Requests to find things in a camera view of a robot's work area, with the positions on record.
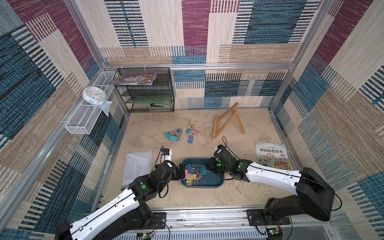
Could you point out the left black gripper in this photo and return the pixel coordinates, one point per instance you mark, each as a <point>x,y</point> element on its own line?
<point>177,175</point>

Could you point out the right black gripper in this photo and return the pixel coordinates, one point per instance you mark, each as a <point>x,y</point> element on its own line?
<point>212,165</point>

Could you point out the blue binder clip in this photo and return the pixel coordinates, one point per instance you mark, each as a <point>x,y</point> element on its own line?
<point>179,131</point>
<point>190,169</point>
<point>191,139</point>

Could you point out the teal plastic storage box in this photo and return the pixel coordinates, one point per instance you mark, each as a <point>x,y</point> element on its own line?
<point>210,180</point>

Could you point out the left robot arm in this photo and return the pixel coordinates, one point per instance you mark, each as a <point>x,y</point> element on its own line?
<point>128,211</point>

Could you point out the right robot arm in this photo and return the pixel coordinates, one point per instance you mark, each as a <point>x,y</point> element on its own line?
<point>310,193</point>

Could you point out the olive yellow binder clip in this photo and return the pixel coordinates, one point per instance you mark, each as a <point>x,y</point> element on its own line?
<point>190,126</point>

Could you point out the wooden easel stand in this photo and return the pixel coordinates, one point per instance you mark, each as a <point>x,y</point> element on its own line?
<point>221,122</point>

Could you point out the white paper document pouch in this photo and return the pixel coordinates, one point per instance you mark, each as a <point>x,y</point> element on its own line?
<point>137,164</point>

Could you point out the colourful history picture book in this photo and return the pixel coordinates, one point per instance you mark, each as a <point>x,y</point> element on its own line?
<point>273,155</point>

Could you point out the magazine on shelf top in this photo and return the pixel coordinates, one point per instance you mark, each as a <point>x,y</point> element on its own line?
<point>134,79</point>

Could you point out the white round clock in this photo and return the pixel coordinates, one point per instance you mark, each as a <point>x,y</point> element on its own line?
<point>94,95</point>

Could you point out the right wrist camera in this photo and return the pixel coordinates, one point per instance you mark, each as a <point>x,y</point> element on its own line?
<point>219,147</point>

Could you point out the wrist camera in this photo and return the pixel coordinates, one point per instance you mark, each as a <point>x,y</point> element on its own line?
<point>166,155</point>
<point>219,147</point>

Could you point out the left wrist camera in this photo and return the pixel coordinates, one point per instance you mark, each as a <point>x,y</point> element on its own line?
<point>166,155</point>

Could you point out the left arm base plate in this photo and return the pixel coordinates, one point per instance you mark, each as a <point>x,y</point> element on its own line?
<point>153,221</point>

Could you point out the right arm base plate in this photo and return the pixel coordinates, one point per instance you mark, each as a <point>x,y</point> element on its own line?
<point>256,217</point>

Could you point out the black wire mesh shelf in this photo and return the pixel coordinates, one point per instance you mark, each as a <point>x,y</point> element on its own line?
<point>138,98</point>

